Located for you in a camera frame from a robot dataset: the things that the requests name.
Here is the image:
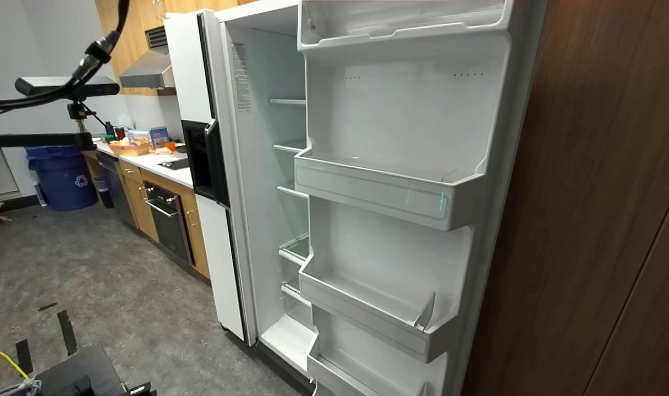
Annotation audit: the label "white refrigerator door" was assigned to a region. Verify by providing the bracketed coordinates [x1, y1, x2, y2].
[292, 0, 551, 396]

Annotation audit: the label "orange basket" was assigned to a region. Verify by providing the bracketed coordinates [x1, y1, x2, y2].
[109, 139, 155, 159]

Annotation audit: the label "black horizontal bar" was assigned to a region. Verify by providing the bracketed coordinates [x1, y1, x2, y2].
[0, 129, 98, 151]

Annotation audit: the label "glass refrigerator shelf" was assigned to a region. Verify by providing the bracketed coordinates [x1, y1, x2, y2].
[278, 232, 313, 268]
[275, 182, 311, 202]
[271, 139, 308, 155]
[279, 279, 314, 307]

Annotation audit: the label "wooden door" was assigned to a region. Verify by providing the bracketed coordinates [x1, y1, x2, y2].
[463, 0, 669, 396]

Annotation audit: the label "white refrigerator body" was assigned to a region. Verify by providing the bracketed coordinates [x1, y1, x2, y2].
[200, 0, 320, 394]

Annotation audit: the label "blue recycling bin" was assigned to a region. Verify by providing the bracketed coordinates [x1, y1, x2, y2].
[24, 143, 102, 214]

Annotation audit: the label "yellow cable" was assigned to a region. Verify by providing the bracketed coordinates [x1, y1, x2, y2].
[0, 339, 34, 383]

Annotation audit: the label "kitchen sink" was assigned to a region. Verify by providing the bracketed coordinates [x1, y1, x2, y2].
[156, 155, 191, 174]

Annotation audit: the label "black water ice dispenser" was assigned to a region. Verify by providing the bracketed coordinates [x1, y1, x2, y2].
[181, 119, 232, 208]

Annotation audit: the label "translucent white compartment lid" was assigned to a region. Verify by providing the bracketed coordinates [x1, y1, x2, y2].
[301, 0, 516, 40]

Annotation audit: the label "thick black cable hose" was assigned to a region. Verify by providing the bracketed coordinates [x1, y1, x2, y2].
[0, 0, 132, 114]

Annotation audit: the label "wooden wall cabinets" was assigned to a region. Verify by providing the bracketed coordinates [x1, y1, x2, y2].
[92, 0, 242, 80]

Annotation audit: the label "dark dishwasher front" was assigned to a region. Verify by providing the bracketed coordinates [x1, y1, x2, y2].
[94, 151, 135, 228]

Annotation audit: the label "steel range hood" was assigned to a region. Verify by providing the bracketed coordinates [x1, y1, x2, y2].
[119, 23, 179, 94]

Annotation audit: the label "blue box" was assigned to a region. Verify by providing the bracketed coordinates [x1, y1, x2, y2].
[148, 126, 172, 147]

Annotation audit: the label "large white door bin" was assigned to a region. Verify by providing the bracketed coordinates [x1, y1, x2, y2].
[292, 151, 494, 232]

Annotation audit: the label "white freezer door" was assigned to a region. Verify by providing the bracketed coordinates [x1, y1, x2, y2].
[164, 8, 248, 344]

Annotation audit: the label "black tripod head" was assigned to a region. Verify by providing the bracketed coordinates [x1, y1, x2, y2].
[65, 99, 117, 146]

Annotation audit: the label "wooden kitchen base cabinets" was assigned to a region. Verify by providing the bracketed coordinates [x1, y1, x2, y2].
[91, 141, 214, 281]

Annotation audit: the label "black stereo camera bar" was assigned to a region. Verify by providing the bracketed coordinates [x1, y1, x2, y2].
[14, 75, 124, 102]

